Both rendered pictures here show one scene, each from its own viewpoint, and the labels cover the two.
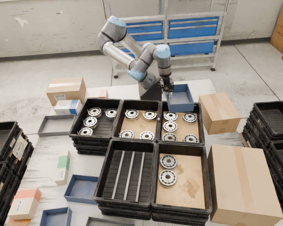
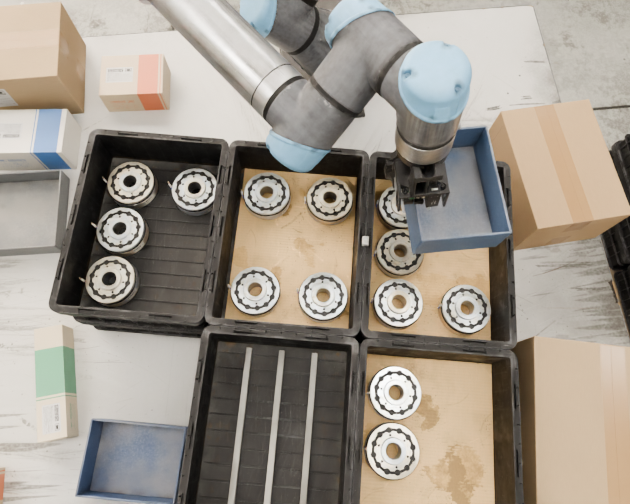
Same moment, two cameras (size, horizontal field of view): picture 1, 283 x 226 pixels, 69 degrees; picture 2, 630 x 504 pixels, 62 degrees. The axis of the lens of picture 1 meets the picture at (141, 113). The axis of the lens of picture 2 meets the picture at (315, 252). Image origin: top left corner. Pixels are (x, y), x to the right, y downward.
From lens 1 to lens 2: 67 cm
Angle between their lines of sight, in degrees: 29
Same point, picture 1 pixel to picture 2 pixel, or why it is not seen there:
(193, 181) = (466, 453)
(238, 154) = (613, 374)
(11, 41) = not seen: outside the picture
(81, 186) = (125, 443)
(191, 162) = (463, 384)
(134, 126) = (278, 242)
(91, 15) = not seen: outside the picture
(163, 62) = (430, 133)
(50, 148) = not seen: outside the picture
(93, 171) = (156, 388)
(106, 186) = (204, 479)
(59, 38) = not seen: outside the picture
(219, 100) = (569, 135)
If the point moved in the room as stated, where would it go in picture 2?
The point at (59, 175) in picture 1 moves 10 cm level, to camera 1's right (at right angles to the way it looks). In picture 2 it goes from (50, 422) to (99, 417)
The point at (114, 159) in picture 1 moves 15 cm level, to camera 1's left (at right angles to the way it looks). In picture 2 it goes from (220, 378) to (146, 386)
